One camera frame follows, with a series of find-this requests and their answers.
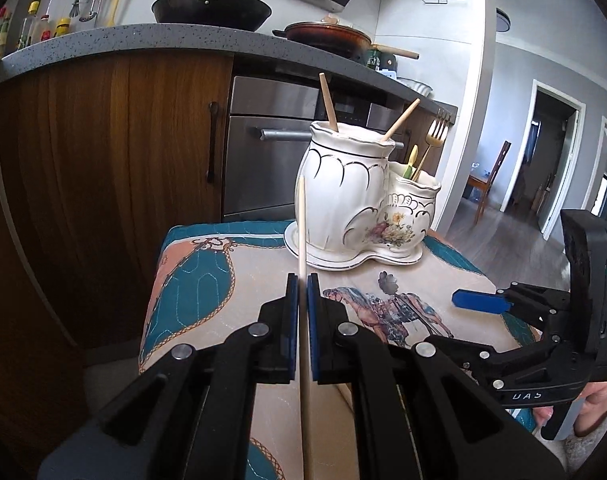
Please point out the red frying pan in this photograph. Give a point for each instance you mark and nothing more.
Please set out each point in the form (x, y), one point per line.
(328, 35)

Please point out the dark sauce bottle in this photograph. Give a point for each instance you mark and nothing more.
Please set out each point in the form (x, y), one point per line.
(3, 35)

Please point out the wooden chopstick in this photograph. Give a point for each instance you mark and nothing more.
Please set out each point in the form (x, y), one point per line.
(328, 102)
(301, 230)
(401, 120)

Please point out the grey speckled countertop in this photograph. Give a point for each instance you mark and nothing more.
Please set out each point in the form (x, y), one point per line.
(133, 40)

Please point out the wall paper towel holder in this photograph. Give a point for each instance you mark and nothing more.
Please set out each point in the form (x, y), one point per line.
(443, 0)

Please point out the wooden dining chair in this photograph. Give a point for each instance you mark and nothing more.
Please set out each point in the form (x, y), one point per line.
(498, 175)

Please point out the white fluted dish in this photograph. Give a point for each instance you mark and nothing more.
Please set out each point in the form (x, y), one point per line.
(417, 86)

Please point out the yellow-cap jar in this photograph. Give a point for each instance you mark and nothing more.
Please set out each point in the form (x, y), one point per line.
(62, 27)

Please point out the cream ceramic saucer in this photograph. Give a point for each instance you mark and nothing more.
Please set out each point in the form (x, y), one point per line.
(333, 260)

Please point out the patterned tablecloth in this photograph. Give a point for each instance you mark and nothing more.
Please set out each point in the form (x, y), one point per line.
(208, 280)

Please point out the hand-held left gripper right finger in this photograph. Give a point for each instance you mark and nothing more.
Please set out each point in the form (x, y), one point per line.
(313, 315)

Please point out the gold fork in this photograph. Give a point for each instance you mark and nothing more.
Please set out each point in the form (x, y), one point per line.
(435, 135)

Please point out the silver flower-head spoon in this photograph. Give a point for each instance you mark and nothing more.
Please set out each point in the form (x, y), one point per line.
(388, 282)

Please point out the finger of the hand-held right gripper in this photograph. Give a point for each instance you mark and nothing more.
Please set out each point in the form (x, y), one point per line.
(503, 357)
(478, 301)

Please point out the wooden base cabinet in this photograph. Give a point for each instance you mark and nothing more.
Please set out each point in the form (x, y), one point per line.
(108, 185)

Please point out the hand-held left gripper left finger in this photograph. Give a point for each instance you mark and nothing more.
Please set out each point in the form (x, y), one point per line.
(292, 315)

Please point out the white door frame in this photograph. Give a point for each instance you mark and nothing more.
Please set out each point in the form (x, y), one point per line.
(533, 125)

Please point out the yellow-cap oil bottle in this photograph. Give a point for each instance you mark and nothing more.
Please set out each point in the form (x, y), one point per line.
(26, 27)

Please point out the person's right hand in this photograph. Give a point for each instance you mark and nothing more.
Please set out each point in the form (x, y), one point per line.
(596, 410)

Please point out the round ceiling lamp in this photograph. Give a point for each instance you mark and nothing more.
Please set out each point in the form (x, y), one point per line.
(503, 20)

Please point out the red-label bottle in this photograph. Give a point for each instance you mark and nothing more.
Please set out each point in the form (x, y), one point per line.
(44, 30)

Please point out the stainless steel oven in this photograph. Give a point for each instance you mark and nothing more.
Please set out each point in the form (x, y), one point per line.
(268, 170)

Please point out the cream floral ceramic utensil holder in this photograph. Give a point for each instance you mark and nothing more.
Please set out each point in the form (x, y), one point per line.
(343, 190)

